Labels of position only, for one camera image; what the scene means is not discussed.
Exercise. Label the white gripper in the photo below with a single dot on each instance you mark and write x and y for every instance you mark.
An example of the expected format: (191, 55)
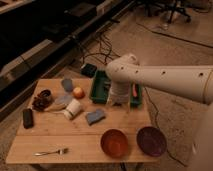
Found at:
(119, 92)

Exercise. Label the red chili pepper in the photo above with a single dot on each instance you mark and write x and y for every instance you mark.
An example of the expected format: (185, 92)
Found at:
(134, 91)

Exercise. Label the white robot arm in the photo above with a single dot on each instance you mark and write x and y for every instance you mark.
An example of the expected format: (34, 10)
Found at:
(192, 82)

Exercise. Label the orange red bowl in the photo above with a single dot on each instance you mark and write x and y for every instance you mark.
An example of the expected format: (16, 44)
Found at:
(114, 143)

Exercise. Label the dark purple bowl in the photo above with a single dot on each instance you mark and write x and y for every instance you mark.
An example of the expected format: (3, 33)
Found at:
(151, 141)

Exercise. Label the green plastic tray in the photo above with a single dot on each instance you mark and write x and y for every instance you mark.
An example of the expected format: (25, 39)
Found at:
(100, 88)

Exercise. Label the blue sponge cloth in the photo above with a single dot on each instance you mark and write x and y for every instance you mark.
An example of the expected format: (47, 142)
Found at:
(95, 116)

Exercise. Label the black box on floor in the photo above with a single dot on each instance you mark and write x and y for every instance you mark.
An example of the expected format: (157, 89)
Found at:
(88, 70)

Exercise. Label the orange apple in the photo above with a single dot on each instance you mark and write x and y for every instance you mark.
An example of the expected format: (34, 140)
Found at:
(78, 92)

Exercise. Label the white paper cup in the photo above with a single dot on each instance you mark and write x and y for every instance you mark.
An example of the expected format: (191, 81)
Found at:
(73, 109)

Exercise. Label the blue grey lid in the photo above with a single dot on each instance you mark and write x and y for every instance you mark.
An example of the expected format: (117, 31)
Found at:
(63, 99)

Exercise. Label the wooden brush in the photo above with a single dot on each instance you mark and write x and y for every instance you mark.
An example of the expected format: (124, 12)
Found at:
(55, 107)

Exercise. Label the silver fork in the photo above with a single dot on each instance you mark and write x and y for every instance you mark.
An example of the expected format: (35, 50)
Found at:
(59, 151)

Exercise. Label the black rectangular block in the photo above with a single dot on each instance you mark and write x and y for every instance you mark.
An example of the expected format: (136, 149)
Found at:
(28, 121)

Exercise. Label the black office chair base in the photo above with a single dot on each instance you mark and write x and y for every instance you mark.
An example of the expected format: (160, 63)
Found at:
(171, 6)

